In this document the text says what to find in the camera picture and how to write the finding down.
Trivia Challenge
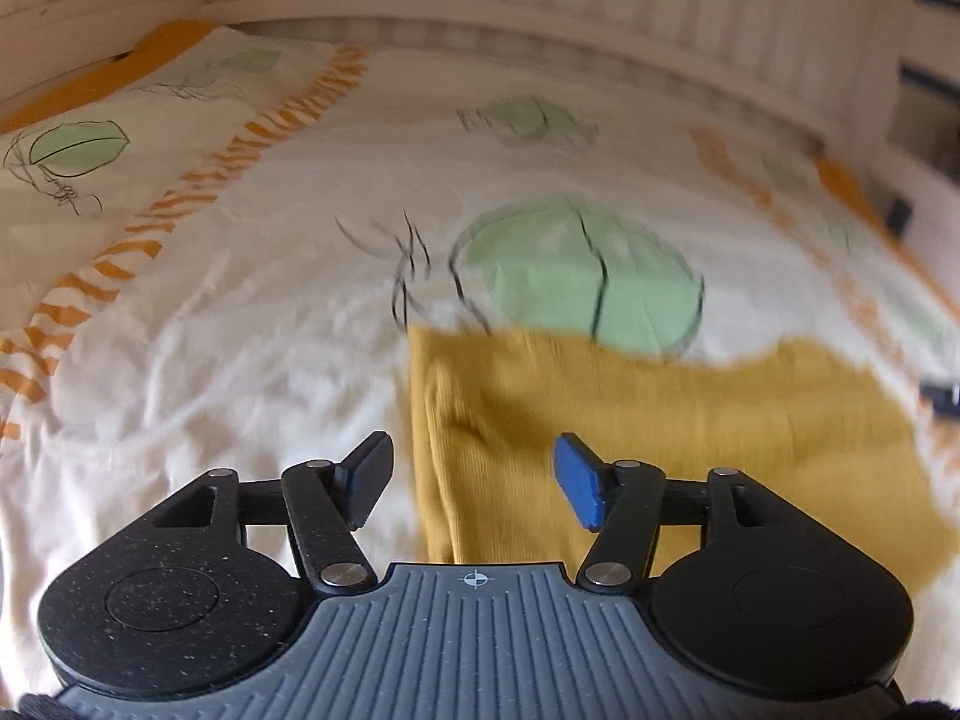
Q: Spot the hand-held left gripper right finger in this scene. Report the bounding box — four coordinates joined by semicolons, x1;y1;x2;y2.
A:
553;433;811;590

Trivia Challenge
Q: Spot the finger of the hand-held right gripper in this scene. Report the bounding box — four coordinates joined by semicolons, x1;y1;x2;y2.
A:
921;381;960;418

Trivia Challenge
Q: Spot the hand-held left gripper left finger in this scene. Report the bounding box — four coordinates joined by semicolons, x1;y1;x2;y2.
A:
146;431;395;597

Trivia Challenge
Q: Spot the yellow knit sweater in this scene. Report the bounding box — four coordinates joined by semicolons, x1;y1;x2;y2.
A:
405;325;950;590

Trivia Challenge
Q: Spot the leaf printed blanket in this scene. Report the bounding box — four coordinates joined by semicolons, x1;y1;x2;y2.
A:
0;21;960;700

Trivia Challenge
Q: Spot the dark blue rail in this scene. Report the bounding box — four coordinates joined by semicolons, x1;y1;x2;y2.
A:
904;64;960;92

